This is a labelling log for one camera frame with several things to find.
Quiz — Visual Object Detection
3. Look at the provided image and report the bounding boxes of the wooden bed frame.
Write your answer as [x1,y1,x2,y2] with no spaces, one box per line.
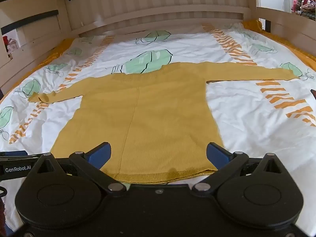
[0,0,316,97]

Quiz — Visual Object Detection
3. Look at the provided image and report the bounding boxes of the striped dark red cloth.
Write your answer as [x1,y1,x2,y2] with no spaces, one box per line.
[0,199,7,230]

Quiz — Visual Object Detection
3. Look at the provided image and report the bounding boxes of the yellow bed sheet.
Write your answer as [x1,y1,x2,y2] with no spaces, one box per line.
[0,20,316,99]

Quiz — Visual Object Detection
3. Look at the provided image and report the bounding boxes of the red and white cloth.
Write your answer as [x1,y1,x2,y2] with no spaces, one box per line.
[2,36,21,53]

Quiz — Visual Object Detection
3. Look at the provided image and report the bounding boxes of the white leaf print duvet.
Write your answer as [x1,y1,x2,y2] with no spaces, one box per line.
[0,22,316,230]

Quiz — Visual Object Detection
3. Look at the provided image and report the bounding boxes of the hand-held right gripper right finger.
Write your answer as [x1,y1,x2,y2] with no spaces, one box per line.
[192,142,290,196]

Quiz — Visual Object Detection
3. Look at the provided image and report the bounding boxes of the colourful hanging clothes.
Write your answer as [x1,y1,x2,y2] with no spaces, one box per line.
[288,0,316,22]

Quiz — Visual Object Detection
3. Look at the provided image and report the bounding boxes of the yellow knit sweater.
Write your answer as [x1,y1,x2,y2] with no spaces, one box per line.
[28,62,300,184]

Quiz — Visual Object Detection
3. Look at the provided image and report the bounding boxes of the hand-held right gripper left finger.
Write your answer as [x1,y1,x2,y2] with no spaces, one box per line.
[27,142,127,196]

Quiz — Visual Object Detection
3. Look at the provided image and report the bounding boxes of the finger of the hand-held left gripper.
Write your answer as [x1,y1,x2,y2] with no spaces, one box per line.
[0,150,27,157]

